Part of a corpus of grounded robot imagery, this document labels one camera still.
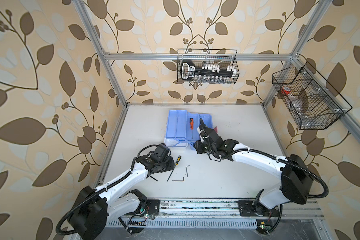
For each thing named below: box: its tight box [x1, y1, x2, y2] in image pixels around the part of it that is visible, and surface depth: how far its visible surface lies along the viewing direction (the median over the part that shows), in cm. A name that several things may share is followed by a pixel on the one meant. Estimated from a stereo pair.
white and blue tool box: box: [164, 110, 213, 150], surface depth 97 cm
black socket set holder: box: [181, 60, 237, 83], surface depth 85 cm
